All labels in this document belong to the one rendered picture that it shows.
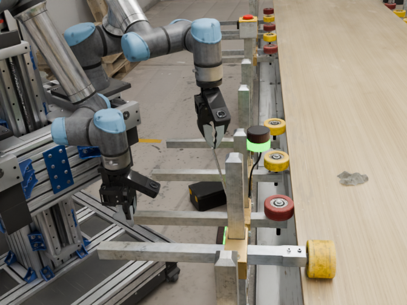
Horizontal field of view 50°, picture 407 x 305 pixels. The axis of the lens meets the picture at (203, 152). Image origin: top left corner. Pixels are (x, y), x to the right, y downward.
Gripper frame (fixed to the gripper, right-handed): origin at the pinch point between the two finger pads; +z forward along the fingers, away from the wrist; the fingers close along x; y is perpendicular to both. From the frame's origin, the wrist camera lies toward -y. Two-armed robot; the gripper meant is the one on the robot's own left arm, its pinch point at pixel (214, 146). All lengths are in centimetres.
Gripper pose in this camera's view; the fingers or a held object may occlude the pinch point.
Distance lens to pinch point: 126.9
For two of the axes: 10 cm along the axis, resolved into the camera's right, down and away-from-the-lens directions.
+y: -2.4, -4.8, 8.4
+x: -9.7, 1.7, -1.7
